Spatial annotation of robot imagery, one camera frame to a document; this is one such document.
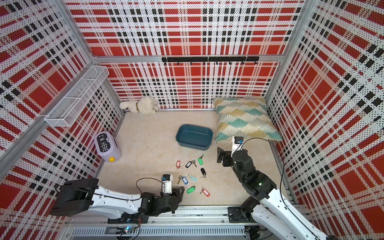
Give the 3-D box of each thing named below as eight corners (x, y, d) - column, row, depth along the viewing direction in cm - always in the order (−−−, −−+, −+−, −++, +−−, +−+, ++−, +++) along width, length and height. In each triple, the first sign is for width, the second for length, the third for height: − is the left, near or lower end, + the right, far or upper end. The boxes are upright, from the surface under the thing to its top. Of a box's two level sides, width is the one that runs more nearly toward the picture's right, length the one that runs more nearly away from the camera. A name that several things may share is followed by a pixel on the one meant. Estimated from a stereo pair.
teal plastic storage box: (175, 150, 101) (174, 145, 96) (178, 129, 112) (177, 124, 108) (212, 150, 100) (213, 145, 96) (211, 129, 112) (212, 124, 108)
